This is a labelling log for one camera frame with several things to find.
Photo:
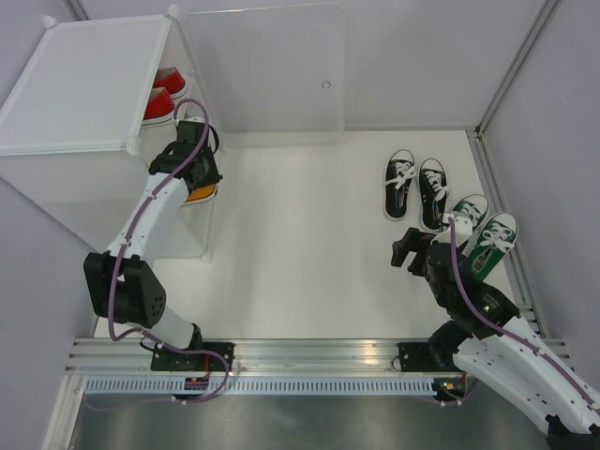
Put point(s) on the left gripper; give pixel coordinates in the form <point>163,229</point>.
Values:
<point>214,176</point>

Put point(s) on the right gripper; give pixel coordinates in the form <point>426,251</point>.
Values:
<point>414,241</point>

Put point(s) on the orange sneaker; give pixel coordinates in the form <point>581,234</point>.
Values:
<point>202,195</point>

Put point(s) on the black sneaker back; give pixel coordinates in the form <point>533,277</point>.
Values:
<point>433,194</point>

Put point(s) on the black sneaker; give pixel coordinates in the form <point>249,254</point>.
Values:
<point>399,173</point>
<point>433,194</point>

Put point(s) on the green sneaker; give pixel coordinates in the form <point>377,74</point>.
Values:
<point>495,241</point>
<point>475,207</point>

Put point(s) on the red sneaker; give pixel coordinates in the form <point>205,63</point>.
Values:
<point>159,108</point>
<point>171,79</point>

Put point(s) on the transparent cabinet door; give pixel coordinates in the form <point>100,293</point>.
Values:
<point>275,75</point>

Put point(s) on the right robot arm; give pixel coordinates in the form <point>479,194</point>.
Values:
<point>487,338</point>

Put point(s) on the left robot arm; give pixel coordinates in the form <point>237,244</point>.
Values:
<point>122,284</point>

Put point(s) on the white plastic shoe cabinet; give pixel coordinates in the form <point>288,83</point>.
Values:
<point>73,139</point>

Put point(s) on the black sneaker front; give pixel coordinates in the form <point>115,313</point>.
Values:
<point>399,173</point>

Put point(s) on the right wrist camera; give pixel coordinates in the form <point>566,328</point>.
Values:
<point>454,224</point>

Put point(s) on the aluminium corner frame right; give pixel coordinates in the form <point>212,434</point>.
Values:
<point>517,269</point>

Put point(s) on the aluminium corner frame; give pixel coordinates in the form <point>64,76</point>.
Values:
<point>517,269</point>
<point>77,10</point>

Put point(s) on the aluminium corner frame left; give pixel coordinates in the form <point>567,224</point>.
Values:
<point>77,10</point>

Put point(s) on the aluminium mounting rail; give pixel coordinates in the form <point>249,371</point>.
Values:
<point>269,357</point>

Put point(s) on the white slotted cable duct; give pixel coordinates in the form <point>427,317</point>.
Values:
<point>251,385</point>

